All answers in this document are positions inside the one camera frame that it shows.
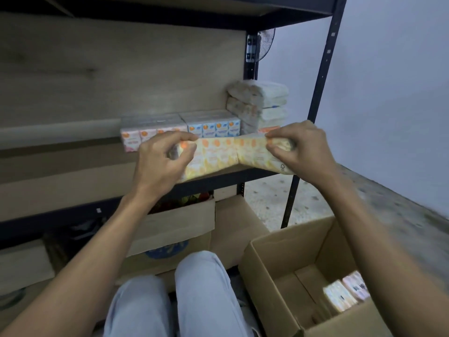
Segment person's left hand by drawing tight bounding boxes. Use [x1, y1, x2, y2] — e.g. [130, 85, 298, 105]
[133, 131, 199, 204]

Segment person's right hand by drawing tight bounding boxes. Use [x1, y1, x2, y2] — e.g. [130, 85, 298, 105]
[265, 120, 340, 185]

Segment yellow orange tissue multipack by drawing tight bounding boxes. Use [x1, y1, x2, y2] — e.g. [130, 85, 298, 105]
[168, 132, 294, 183]

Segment person's left forearm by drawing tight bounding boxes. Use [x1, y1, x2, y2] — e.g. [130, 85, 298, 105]
[0, 187, 169, 337]

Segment person's right forearm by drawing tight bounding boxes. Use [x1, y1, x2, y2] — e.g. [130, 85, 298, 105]
[309, 166, 449, 337]

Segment white wrapped tissue bundle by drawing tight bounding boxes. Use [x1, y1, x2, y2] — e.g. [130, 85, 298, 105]
[227, 80, 289, 106]
[239, 117, 287, 136]
[226, 97, 288, 120]

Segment blue tissue multipack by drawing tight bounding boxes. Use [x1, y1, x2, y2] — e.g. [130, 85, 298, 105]
[180, 110, 241, 139]

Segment colourful snack packets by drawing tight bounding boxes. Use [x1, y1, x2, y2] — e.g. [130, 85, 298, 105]
[156, 192, 214, 212]

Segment pink tissue multipack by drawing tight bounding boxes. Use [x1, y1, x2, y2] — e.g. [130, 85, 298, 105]
[120, 114, 188, 154]

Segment black metal shelving rack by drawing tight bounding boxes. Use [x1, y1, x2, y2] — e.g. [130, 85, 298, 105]
[0, 0, 348, 242]

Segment cardboard box with blue logo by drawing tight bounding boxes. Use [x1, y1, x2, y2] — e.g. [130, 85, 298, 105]
[115, 197, 216, 278]

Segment plain cardboard box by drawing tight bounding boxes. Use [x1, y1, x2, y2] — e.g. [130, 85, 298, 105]
[210, 194, 271, 271]

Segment open brown cardboard box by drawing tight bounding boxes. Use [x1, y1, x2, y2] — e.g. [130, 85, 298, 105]
[238, 216, 395, 337]

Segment person's right leg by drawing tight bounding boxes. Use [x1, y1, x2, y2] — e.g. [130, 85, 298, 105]
[174, 250, 254, 337]

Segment person's leg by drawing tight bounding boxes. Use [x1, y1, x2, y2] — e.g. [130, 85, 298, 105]
[103, 275, 173, 337]
[174, 250, 254, 337]

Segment pink tissue pack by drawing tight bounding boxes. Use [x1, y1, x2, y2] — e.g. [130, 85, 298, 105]
[342, 271, 371, 301]

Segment yellow tissue pack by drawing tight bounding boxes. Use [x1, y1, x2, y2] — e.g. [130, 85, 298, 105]
[322, 279, 359, 315]

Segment person's left leg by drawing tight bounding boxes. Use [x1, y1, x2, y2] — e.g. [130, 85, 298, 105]
[103, 275, 173, 337]

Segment worn flat cardboard box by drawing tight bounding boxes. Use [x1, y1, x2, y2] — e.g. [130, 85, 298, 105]
[0, 238, 57, 296]

